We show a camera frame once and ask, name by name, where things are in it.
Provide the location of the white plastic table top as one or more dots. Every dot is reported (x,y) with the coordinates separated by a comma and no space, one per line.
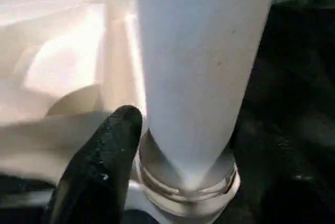
(63,67)

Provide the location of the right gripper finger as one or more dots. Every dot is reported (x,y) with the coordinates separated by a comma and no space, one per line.
(99,177)

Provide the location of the black plastic mat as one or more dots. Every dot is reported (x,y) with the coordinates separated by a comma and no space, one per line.
(293,103)

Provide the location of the white plastic table leg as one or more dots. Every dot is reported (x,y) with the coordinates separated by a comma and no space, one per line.
(199,67)

